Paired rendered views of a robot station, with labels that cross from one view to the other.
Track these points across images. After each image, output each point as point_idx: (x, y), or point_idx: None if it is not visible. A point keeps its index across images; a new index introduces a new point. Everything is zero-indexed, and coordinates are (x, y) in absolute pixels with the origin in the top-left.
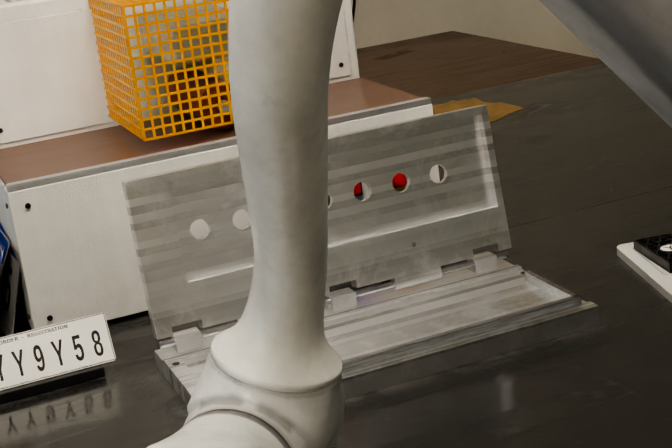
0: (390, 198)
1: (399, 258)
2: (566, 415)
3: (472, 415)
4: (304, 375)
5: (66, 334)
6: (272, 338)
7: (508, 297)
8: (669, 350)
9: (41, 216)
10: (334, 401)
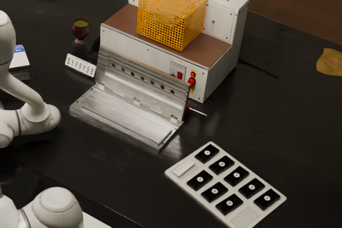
0: (158, 89)
1: (152, 103)
2: (105, 162)
3: (98, 146)
4: (29, 118)
5: (87, 65)
6: (28, 108)
7: (157, 131)
8: (148, 170)
9: (106, 34)
10: (36, 125)
